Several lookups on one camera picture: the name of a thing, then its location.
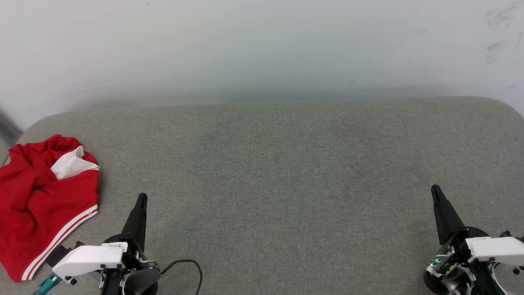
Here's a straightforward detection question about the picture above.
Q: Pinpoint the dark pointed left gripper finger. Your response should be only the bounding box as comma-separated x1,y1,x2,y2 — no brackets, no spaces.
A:
121,193,148,252

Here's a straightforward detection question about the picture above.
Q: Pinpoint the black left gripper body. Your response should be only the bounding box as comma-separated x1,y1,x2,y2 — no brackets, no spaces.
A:
101,234,161,295

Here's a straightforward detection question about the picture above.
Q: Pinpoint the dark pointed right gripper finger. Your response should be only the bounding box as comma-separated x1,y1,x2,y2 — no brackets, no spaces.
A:
431,184,466,246

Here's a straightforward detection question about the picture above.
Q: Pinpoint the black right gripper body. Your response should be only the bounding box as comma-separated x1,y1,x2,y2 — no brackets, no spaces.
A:
423,227,490,295

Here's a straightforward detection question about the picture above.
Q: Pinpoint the red and white jersey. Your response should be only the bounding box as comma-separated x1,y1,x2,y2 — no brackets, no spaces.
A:
0,134,100,282

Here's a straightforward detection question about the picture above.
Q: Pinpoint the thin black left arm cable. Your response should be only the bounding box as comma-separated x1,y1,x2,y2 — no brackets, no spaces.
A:
160,259,203,295

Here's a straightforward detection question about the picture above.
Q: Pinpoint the teal left camera cable plug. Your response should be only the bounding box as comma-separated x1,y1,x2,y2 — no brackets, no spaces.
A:
33,272,63,295

